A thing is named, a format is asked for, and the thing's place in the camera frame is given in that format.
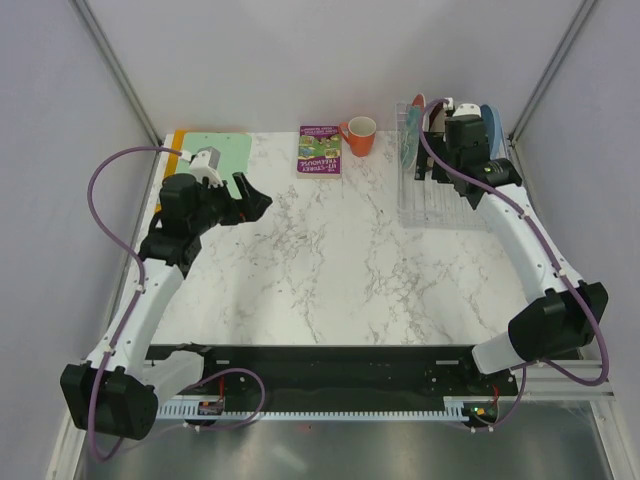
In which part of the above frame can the aluminium rail frame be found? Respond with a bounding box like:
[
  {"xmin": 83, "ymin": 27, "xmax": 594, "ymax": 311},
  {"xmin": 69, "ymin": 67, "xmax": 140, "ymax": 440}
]
[{"xmin": 522, "ymin": 359, "xmax": 615, "ymax": 402}]

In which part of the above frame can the white cable duct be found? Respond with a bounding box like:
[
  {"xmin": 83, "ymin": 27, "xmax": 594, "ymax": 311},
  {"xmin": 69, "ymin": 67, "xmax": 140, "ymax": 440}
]
[{"xmin": 156, "ymin": 396, "xmax": 469, "ymax": 423}]

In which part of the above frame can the green clipboard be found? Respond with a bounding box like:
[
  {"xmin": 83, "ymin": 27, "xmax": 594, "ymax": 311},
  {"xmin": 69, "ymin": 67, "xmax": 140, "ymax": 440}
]
[{"xmin": 182, "ymin": 132, "xmax": 252, "ymax": 199}]

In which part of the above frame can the red rimmed beige plate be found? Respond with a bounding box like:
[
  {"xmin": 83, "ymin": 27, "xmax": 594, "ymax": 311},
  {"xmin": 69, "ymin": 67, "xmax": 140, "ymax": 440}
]
[{"xmin": 411, "ymin": 93, "xmax": 426, "ymax": 114}]

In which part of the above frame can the orange mug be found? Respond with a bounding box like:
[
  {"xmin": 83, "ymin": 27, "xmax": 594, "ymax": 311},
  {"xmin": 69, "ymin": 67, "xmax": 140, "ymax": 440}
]
[{"xmin": 339, "ymin": 116, "xmax": 377, "ymax": 157}]

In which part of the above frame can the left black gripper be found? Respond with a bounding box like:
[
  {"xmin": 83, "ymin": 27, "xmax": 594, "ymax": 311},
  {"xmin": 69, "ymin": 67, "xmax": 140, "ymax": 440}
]
[{"xmin": 188, "ymin": 172, "xmax": 270, "ymax": 234}]

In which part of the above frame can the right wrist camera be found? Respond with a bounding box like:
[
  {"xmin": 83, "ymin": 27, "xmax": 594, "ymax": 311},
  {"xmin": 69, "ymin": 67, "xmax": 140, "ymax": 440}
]
[{"xmin": 443, "ymin": 97, "xmax": 482, "ymax": 117}]

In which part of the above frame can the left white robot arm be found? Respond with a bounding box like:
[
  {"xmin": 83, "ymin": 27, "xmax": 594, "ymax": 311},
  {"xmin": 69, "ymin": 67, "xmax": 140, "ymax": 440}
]
[{"xmin": 60, "ymin": 172, "xmax": 272, "ymax": 440}]

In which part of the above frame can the yellow folder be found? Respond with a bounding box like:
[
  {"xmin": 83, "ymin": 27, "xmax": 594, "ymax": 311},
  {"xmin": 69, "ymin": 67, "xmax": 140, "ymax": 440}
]
[{"xmin": 153, "ymin": 130, "xmax": 188, "ymax": 212}]

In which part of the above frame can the red teal floral plate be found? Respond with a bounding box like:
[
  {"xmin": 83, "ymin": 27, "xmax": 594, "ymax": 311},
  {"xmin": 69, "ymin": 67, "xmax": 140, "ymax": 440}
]
[{"xmin": 400, "ymin": 103, "xmax": 424, "ymax": 171}]

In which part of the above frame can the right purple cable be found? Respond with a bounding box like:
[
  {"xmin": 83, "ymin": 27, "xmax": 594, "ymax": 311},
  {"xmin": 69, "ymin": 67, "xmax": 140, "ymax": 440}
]
[{"xmin": 418, "ymin": 97, "xmax": 612, "ymax": 387}]

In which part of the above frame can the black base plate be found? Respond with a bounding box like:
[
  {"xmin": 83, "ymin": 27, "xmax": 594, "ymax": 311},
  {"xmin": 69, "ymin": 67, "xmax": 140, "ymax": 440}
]
[{"xmin": 144, "ymin": 343, "xmax": 519, "ymax": 414}]

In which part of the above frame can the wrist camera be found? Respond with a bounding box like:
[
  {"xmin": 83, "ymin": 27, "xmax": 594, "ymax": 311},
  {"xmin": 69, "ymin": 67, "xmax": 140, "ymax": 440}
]
[
  {"xmin": 443, "ymin": 97, "xmax": 482, "ymax": 117},
  {"xmin": 189, "ymin": 147, "xmax": 223, "ymax": 187}
]

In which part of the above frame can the blue plate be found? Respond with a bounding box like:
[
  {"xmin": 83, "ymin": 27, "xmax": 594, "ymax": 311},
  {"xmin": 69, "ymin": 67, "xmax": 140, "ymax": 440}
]
[{"xmin": 480, "ymin": 104, "xmax": 504, "ymax": 159}]

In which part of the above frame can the clear wire dish rack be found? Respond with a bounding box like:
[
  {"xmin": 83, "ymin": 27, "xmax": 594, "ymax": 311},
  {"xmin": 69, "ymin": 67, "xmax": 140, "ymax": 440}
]
[{"xmin": 395, "ymin": 102, "xmax": 489, "ymax": 231}]

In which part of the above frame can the purple treehouse book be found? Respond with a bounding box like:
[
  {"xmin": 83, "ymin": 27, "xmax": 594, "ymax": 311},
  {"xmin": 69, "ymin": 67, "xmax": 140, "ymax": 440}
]
[{"xmin": 296, "ymin": 126, "xmax": 342, "ymax": 179}]

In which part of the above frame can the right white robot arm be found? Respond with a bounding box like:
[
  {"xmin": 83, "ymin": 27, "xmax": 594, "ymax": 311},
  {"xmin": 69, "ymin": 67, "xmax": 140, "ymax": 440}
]
[{"xmin": 419, "ymin": 99, "xmax": 609, "ymax": 394}]

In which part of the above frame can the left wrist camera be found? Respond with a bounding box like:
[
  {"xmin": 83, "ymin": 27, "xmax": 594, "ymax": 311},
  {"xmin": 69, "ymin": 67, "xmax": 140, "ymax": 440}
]
[{"xmin": 189, "ymin": 147, "xmax": 223, "ymax": 187}]

